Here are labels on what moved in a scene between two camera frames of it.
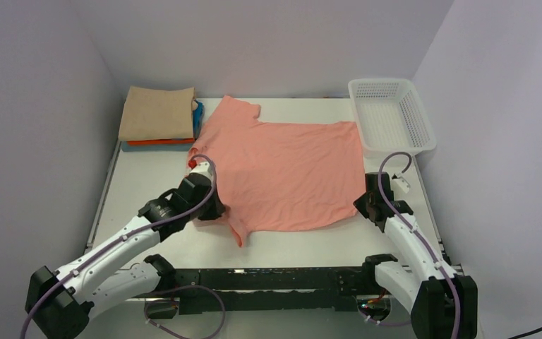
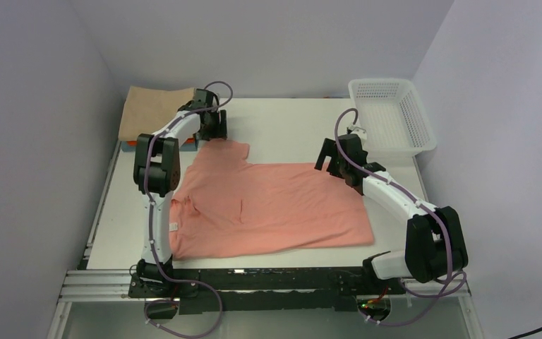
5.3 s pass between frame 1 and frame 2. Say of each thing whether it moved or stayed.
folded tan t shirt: stayed
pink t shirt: moved
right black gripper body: moved
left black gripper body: moved
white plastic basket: stayed
